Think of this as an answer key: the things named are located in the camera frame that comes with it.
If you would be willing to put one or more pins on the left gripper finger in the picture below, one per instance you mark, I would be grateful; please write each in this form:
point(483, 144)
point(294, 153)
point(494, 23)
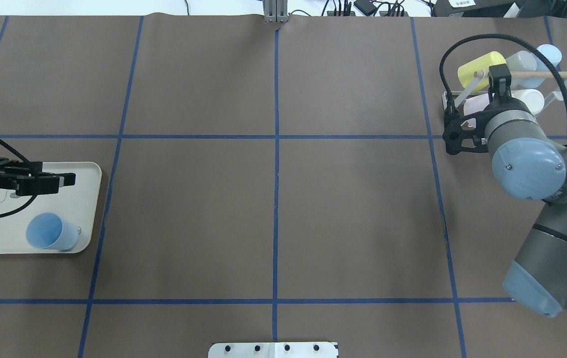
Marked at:
point(28, 179)

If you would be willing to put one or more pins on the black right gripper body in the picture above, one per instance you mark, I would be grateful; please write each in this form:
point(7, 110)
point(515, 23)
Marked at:
point(499, 85)

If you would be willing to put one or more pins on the pink plastic cup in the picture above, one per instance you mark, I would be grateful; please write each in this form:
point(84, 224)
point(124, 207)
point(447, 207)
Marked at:
point(476, 104)

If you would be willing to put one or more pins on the yellow plastic cup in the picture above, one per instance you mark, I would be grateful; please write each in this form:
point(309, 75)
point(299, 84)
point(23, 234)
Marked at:
point(466, 72)

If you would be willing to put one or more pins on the pale green plastic cup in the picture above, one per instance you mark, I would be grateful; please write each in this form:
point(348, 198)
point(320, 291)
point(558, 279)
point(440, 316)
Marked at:
point(532, 98)

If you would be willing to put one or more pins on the grey plastic cup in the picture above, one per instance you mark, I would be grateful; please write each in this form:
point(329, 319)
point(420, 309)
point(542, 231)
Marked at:
point(521, 61)

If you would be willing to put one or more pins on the light blue plastic cup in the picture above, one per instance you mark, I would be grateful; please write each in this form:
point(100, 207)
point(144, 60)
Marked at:
point(551, 53)

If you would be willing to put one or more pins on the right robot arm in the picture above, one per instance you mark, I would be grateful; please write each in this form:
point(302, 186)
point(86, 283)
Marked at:
point(530, 167)

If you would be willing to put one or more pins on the cream plastic tray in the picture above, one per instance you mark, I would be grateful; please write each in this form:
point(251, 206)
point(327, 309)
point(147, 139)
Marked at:
point(75, 204)

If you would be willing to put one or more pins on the white wire cup rack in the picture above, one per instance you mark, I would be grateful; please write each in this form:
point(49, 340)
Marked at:
point(500, 88)

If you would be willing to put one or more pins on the aluminium frame post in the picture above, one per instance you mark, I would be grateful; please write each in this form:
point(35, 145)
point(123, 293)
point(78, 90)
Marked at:
point(275, 11)

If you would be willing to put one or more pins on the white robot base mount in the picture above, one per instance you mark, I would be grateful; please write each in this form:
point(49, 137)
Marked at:
point(274, 350)

